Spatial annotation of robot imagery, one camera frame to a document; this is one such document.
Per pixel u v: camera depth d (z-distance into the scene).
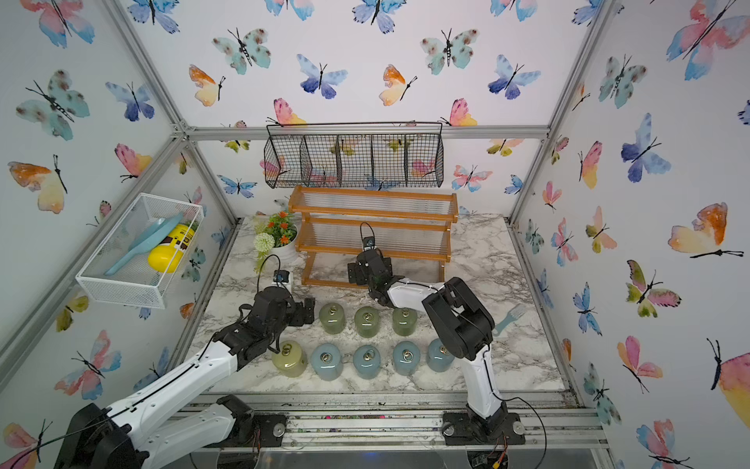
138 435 0.41
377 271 0.77
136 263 0.69
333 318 0.86
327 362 0.77
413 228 1.16
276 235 0.99
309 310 0.75
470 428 0.72
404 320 0.87
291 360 0.78
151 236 0.68
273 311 0.62
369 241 0.86
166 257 0.70
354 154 0.98
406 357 0.77
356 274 0.89
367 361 0.77
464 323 0.54
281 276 0.71
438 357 0.79
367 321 0.85
